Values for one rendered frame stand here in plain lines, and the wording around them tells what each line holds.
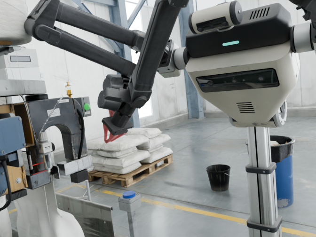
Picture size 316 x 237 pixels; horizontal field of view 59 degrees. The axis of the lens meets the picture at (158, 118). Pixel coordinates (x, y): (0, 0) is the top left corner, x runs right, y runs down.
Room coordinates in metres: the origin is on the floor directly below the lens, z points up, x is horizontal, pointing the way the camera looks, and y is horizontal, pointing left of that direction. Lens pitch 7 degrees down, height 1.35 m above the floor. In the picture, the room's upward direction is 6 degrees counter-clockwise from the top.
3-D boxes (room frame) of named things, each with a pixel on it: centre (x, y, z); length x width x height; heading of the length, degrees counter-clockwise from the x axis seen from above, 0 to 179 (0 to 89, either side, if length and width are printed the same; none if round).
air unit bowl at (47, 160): (1.03, 0.43, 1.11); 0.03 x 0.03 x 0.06
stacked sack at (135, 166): (4.10, 0.70, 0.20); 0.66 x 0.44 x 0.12; 52
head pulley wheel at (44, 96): (1.16, 0.49, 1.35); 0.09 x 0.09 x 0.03
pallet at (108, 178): (4.39, 0.51, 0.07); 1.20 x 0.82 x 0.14; 144
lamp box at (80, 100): (1.28, 0.34, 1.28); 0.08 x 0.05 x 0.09; 52
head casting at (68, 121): (1.23, 0.52, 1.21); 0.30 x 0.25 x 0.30; 52
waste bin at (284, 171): (2.81, -1.12, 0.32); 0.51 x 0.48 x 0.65; 142
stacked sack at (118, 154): (4.12, 0.71, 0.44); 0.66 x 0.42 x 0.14; 46
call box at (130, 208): (1.27, 0.18, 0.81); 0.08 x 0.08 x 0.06; 52
